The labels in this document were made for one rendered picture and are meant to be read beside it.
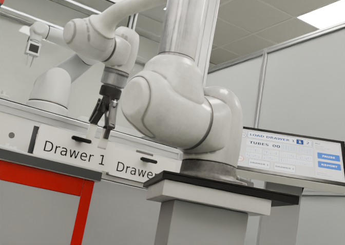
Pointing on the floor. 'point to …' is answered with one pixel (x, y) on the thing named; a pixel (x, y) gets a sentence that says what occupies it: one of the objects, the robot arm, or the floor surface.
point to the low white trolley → (43, 199)
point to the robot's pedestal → (203, 214)
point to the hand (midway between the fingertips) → (95, 142)
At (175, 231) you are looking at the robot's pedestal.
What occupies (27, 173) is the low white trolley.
